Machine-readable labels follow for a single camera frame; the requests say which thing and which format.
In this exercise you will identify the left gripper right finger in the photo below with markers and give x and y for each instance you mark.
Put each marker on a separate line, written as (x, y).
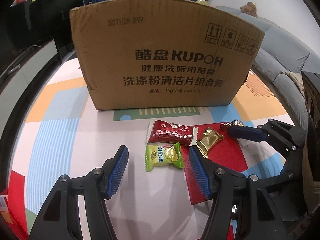
(203, 170)

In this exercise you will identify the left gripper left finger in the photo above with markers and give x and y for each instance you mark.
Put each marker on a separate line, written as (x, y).
(115, 170)

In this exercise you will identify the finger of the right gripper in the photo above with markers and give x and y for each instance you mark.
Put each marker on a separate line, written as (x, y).
(247, 133)

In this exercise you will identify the gold foil snack packet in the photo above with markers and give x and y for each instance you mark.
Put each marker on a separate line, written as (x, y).
(208, 140)

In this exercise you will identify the light green durian candy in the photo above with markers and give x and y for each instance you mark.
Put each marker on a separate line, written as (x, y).
(157, 155)

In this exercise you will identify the dark red candy packet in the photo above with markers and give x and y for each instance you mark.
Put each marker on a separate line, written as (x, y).
(168, 132)

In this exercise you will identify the red gold foil candy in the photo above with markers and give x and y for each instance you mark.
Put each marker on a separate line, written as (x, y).
(227, 125)

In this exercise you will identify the colourful patchwork tablecloth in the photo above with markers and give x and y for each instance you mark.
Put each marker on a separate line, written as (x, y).
(81, 173)

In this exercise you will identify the beige cloth on sofa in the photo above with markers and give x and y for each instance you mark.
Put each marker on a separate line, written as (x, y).
(297, 80)

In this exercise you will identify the grey curved sofa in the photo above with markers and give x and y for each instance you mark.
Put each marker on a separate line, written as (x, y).
(281, 54)

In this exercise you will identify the brown cardboard box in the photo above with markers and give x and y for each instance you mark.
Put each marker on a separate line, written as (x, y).
(162, 53)

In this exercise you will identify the brown teddy bear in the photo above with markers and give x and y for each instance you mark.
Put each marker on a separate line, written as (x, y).
(250, 9)

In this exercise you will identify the grey TV cabinet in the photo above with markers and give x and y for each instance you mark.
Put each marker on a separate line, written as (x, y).
(22, 78)

